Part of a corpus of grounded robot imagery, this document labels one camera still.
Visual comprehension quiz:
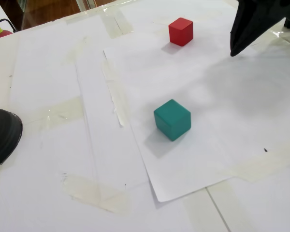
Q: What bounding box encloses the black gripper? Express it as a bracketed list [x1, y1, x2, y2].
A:
[230, 0, 290, 57]

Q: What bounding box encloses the red cube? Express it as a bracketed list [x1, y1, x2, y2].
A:
[168, 17, 194, 47]

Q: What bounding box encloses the teal blue cube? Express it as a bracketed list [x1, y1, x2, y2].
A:
[153, 99, 192, 142]

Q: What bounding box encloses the clear glossy tape strip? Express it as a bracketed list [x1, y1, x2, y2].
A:
[253, 24, 290, 48]

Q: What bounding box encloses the brown wooden cabinet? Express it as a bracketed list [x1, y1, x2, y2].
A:
[0, 0, 87, 31]

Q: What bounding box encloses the red fire extinguisher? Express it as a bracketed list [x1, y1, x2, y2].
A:
[0, 18, 17, 41]

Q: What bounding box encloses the black round-base camera stand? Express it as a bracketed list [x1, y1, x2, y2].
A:
[0, 108, 23, 172]

